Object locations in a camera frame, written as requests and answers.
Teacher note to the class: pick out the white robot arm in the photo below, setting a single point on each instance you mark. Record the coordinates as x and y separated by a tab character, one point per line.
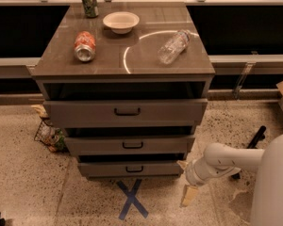
221	160

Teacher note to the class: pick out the blue tape cross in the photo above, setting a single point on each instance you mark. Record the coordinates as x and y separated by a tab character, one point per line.
131	199

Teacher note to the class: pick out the white paper bowl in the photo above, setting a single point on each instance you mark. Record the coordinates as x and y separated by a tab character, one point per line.
121	22

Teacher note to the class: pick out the clear plastic bottle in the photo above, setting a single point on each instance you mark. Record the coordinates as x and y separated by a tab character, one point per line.
174	46

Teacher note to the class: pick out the orange soda can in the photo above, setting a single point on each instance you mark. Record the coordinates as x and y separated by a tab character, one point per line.
85	46

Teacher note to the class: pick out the grey top drawer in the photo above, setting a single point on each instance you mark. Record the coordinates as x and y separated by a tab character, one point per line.
125	113

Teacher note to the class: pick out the grey middle drawer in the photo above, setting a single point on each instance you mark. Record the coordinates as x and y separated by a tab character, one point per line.
129	145

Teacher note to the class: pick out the green soda can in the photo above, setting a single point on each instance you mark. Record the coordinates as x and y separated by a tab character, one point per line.
90	8

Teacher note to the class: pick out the grey drawer cabinet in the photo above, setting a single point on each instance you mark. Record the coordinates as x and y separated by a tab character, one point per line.
125	67

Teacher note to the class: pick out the grey drawer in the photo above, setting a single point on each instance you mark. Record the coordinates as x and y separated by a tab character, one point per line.
125	113
129	145
130	169

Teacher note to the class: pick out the grey bottom drawer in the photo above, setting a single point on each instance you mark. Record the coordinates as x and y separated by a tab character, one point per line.
130	169

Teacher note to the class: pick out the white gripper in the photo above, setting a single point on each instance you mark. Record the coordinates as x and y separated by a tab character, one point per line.
192	175

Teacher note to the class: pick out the wire basket with snacks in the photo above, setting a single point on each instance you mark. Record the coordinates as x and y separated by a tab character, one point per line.
51	137

